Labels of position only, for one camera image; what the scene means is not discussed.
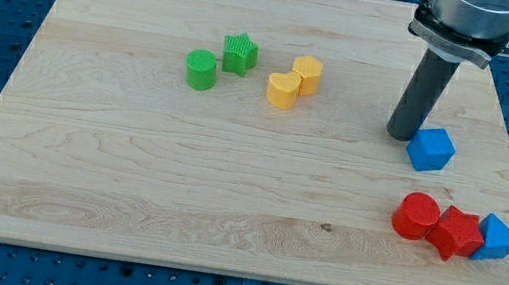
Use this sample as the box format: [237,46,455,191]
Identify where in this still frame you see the blue cube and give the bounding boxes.
[406,128,456,172]

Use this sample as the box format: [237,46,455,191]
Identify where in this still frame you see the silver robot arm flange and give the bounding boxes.
[408,0,509,69]

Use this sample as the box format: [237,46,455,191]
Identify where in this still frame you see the green star block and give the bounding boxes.
[222,33,259,77]

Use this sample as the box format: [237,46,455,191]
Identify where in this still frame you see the red star block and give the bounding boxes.
[425,205,485,261]

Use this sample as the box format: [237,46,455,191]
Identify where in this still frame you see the yellow heart block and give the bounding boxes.
[266,71,301,110]

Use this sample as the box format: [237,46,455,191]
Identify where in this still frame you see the green cylinder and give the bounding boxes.
[186,49,217,91]

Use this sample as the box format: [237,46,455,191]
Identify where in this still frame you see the yellow hexagon block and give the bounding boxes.
[292,55,324,96]

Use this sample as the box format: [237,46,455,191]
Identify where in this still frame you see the light wooden board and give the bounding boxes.
[0,0,509,285]

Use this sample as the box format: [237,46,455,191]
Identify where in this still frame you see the red cylinder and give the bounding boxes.
[391,192,441,241]

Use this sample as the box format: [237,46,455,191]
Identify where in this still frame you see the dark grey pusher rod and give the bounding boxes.
[386,49,459,142]

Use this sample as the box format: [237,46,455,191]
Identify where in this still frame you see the blue triangle block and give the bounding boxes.
[469,213,509,261]

